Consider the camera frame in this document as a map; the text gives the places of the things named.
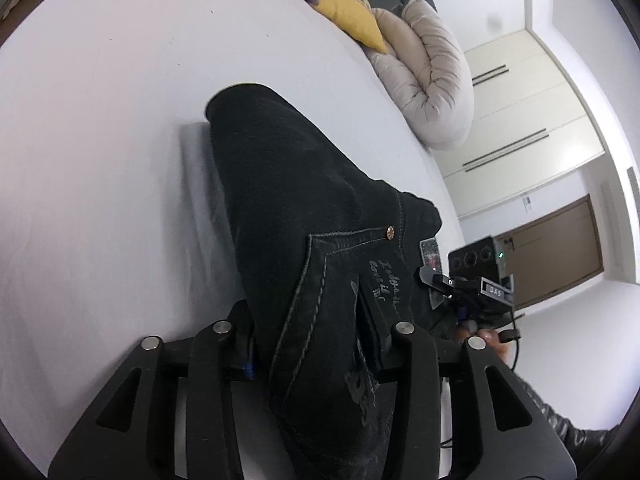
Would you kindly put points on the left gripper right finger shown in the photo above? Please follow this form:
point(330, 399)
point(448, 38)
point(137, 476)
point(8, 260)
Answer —
point(497, 430)

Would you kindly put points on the brown wooden door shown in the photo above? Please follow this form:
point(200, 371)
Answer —
point(553, 253)

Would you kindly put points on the yellow patterned pillow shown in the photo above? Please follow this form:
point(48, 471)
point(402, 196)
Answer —
point(355, 17)

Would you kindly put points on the right hand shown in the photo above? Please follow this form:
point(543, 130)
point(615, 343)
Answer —
point(490, 336)

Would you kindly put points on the black leather sleeve forearm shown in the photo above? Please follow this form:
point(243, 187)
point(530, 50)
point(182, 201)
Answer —
point(584, 445)

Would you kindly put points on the white wardrobe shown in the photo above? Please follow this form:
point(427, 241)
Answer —
point(529, 127)

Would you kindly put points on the folded beige duvet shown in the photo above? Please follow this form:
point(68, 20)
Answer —
point(426, 74)

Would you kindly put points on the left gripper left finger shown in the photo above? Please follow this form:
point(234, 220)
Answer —
point(128, 430)

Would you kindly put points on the black denim pants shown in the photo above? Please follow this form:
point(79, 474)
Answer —
point(309, 230)

